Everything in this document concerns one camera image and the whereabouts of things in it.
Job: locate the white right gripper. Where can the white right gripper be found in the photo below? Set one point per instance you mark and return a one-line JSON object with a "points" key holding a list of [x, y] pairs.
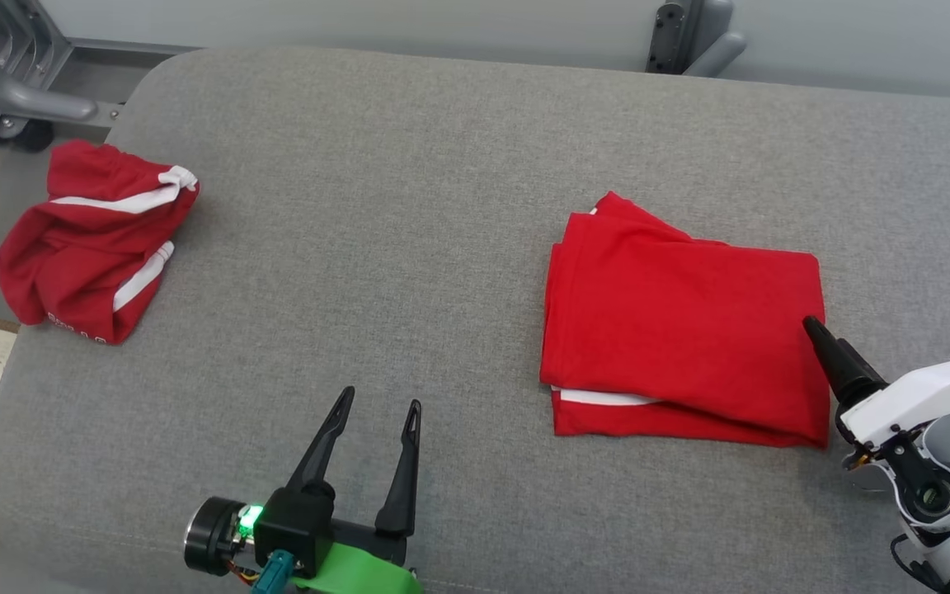
{"points": [[912, 400]]}

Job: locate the red white basketball jersey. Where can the red white basketball jersey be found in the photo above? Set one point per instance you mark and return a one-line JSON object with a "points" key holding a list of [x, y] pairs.
{"points": [[681, 330]]}

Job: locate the teal left camera connector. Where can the teal left camera connector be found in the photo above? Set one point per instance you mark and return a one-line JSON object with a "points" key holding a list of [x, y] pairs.
{"points": [[273, 573]]}

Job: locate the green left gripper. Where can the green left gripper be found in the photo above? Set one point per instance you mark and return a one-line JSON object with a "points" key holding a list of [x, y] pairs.
{"points": [[359, 569]]}

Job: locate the red shorts with white stripes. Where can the red shorts with white stripes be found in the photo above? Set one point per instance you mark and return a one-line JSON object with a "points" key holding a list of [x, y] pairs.
{"points": [[79, 247]]}

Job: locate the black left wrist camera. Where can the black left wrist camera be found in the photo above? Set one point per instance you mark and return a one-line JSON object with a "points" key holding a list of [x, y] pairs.
{"points": [[298, 524]]}

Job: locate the grey metal wheeled frame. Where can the grey metal wheeled frame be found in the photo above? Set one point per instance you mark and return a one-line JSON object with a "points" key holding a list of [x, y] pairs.
{"points": [[21, 91]]}

